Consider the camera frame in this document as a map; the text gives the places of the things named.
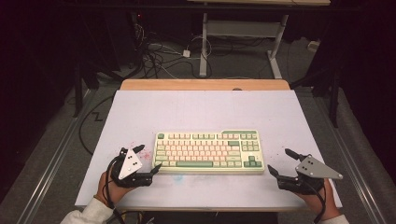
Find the white table board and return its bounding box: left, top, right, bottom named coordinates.
left=74, top=89, right=344, bottom=209

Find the black floor cable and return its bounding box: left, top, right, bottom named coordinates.
left=78, top=94, right=115, bottom=157

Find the person's right hand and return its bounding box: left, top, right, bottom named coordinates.
left=295, top=178, right=342, bottom=222

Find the wooden table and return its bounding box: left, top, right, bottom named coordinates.
left=120, top=78, right=291, bottom=91

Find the metal floor rail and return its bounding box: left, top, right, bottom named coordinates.
left=15, top=90, right=97, bottom=224
left=311, top=90, right=390, bottom=224

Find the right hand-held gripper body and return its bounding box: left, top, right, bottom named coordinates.
left=276, top=154, right=344, bottom=196

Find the black metal stand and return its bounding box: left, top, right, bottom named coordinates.
left=290, top=62, right=340, bottom=129

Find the small white box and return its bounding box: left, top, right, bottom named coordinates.
left=307, top=40, right=321, bottom=53

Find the right hand-held gripper cable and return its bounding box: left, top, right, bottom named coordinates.
left=302, top=178, right=328, bottom=224

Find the hand-held gripper cable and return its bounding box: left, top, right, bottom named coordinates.
left=302, top=178, right=328, bottom=224
left=105, top=157, right=127, bottom=224

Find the tangle of floor cables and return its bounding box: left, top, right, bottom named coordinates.
left=134, top=12, right=216, bottom=80

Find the white metal desk frame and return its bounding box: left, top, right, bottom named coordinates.
left=187, top=0, right=332, bottom=79

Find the person's left hand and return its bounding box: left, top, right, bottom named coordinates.
left=95, top=170, right=134, bottom=206

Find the left hand-held gripper cable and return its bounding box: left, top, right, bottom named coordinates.
left=105, top=157, right=127, bottom=224

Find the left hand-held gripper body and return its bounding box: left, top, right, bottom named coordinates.
left=109, top=147, right=154, bottom=189

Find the cream and green keyboard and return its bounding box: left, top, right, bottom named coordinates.
left=151, top=129, right=266, bottom=175

